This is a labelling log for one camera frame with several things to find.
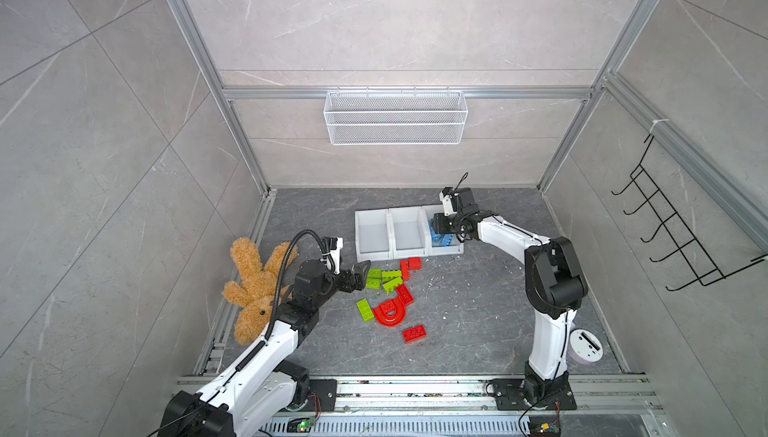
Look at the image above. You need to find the red lego brick front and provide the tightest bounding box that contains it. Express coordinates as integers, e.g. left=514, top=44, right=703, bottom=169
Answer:
left=402, top=325, right=427, bottom=344

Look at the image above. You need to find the blue lego brick studs up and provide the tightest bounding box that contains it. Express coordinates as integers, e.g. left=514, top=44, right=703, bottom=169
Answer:
left=429, top=223, right=454, bottom=247

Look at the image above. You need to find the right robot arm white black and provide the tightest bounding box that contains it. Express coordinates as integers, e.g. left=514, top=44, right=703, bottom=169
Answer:
left=431, top=187, right=588, bottom=407

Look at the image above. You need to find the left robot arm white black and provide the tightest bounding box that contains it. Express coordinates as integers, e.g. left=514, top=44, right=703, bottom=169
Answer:
left=153, top=260, right=371, bottom=436

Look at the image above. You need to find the green lego brick lower left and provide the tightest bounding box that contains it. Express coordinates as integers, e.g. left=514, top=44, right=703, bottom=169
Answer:
left=366, top=277, right=382, bottom=290

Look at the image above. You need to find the white right storage bin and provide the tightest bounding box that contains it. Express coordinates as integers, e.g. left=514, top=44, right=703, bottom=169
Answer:
left=422, top=204, right=464, bottom=257

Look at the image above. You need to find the white storage bin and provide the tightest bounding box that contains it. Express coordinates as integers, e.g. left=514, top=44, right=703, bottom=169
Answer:
left=422, top=204, right=464, bottom=257
left=355, top=209, right=394, bottom=262
left=387, top=206, right=427, bottom=259

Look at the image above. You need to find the green lego brick upper side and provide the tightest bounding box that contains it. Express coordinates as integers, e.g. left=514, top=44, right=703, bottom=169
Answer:
left=382, top=270, right=402, bottom=282

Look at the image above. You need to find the green lego brick lone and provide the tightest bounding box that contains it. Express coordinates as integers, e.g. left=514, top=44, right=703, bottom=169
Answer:
left=356, top=298, right=375, bottom=322

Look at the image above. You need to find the green lego brick tilted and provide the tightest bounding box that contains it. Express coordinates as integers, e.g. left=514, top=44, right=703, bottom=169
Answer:
left=382, top=277, right=404, bottom=294

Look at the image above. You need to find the red lego brick long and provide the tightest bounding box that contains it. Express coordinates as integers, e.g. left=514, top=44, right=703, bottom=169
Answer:
left=400, top=259, right=410, bottom=282

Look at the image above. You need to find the white left storage bin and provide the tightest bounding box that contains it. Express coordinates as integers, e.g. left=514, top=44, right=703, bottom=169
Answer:
left=355, top=209, right=394, bottom=262

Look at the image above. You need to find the white middle storage bin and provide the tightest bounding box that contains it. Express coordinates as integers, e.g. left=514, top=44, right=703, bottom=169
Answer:
left=387, top=206, right=427, bottom=259

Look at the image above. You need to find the red lego arch piece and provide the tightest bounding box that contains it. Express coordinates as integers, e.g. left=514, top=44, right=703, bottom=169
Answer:
left=373, top=297, right=407, bottom=327

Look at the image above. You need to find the red lego brick square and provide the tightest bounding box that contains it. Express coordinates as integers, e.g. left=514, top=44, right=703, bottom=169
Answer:
left=407, top=257, right=423, bottom=272

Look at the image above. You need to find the brown teddy bear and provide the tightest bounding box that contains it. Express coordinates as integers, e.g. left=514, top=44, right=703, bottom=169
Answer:
left=222, top=238, right=289, bottom=346

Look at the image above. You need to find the white tape roll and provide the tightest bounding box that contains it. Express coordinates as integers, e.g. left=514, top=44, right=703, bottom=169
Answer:
left=568, top=328, right=605, bottom=365

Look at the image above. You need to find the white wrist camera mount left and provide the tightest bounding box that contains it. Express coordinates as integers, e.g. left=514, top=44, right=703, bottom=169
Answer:
left=321, top=237, right=344, bottom=274

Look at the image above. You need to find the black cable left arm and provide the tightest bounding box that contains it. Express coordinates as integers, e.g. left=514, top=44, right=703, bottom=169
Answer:
left=266, top=226, right=328, bottom=336

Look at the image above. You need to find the white wire mesh basket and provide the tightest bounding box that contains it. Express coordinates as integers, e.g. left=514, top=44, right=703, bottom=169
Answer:
left=323, top=90, right=469, bottom=146

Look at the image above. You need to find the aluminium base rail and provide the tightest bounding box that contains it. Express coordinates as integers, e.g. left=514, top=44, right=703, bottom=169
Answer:
left=260, top=374, right=675, bottom=436

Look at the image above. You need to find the black wire hook rack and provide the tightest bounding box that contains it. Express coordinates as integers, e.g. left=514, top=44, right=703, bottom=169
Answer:
left=611, top=134, right=767, bottom=292

